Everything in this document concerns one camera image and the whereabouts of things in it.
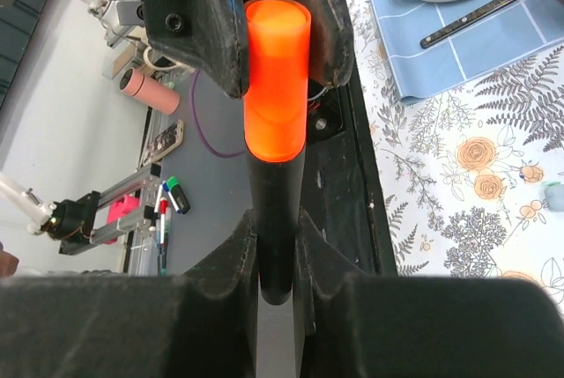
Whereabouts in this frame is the black handled knife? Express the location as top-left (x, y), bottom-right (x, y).
top-left (419, 0), bottom-right (516, 49)

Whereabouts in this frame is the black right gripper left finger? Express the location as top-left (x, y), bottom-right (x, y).
top-left (1, 214), bottom-right (257, 377)

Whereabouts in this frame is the black orange highlighter marker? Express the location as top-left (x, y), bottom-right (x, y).
top-left (247, 152), bottom-right (305, 306)

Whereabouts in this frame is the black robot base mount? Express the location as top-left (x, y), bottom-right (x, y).
top-left (301, 78), bottom-right (397, 276)

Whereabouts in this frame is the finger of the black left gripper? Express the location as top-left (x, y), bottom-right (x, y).
top-left (306, 0), bottom-right (354, 87)
top-left (141, 0), bottom-right (249, 97)

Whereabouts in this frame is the light blue highlighter marker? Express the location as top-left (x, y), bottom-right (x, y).
top-left (545, 182), bottom-right (564, 212)

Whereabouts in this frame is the pink cylinder tube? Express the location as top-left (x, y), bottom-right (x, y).
top-left (119, 68), bottom-right (180, 115)

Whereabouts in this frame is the red cap whiteboard marker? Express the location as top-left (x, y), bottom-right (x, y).
top-left (160, 197), bottom-right (169, 275)

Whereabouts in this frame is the patterned smartphone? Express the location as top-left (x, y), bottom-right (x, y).
top-left (140, 120), bottom-right (184, 167)

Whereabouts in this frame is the light blue checkered cloth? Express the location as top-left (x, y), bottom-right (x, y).
top-left (371, 0), bottom-right (563, 103)

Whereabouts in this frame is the orange highlighter cap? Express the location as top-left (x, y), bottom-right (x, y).
top-left (243, 0), bottom-right (311, 162)

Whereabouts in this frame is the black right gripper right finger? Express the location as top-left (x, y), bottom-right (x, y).
top-left (293, 212), bottom-right (563, 377)

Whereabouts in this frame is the green cap marker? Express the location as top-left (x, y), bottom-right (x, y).
top-left (167, 176), bottom-right (191, 214)

